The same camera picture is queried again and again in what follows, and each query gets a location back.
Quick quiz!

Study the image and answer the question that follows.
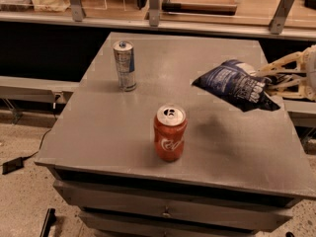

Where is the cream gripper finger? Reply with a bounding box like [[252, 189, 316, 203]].
[[256, 51, 303, 77], [267, 78, 306, 99]]

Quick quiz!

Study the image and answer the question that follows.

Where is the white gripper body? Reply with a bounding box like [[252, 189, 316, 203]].
[[303, 45, 316, 101]]

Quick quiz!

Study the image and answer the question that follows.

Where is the blue chip bag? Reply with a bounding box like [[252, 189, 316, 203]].
[[192, 59, 279, 112]]

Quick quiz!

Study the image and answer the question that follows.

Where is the red coke can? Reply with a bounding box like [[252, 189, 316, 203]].
[[154, 104, 188, 162]]

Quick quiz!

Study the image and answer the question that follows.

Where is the silver blue energy drink can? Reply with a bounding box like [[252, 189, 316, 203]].
[[113, 40, 136, 92]]

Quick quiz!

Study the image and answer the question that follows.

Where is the grey drawer cabinet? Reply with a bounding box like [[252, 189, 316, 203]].
[[37, 33, 316, 237]]

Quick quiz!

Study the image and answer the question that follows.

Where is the black object on floor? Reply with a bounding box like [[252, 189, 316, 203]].
[[39, 208, 56, 237]]

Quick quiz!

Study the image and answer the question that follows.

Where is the black power adapter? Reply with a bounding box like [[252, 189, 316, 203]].
[[2, 157, 24, 175]]

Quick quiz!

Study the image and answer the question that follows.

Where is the grey metal bracket right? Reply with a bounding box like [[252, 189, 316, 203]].
[[269, 0, 295, 35]]

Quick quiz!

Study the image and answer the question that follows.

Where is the grey metal bracket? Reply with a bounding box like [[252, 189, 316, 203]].
[[269, 0, 295, 35], [69, 0, 86, 22], [149, 0, 160, 27]]

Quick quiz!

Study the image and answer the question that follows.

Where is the grey metal bracket middle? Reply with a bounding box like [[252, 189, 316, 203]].
[[149, 0, 160, 27]]

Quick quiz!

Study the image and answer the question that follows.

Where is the grey metal bracket left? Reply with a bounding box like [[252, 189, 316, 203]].
[[69, 0, 86, 22]]

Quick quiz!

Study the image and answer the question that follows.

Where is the black power cable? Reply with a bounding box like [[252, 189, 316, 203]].
[[21, 127, 53, 160]]

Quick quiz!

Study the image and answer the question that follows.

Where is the grey metal bench rail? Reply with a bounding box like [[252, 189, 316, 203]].
[[0, 76, 79, 104]]

